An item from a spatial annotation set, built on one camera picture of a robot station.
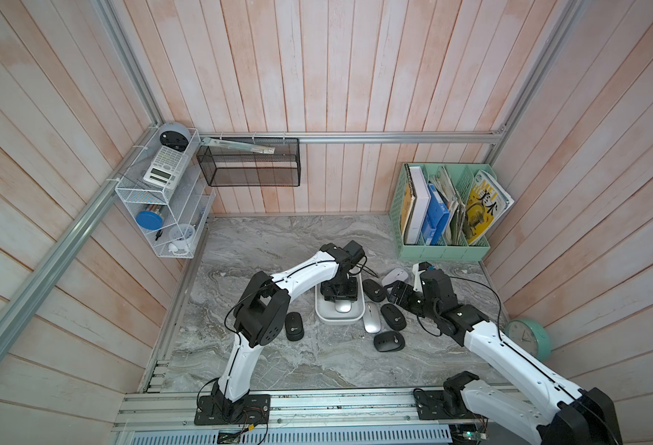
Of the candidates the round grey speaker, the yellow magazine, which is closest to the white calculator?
the round grey speaker

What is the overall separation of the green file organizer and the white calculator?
0.74 m

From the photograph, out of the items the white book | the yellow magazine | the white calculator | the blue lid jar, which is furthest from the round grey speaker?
the yellow magazine

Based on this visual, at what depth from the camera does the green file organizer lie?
3.10 ft

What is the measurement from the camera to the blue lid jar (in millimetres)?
775

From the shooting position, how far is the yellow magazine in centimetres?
94

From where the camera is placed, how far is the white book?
923 mm

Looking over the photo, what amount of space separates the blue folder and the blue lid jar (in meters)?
→ 0.85

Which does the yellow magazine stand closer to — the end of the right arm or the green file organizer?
the green file organizer

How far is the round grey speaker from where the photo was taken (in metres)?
0.82

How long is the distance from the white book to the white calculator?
756 millimetres

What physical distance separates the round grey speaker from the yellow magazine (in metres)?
0.99

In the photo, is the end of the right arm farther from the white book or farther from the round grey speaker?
the round grey speaker

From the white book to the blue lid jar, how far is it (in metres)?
0.80
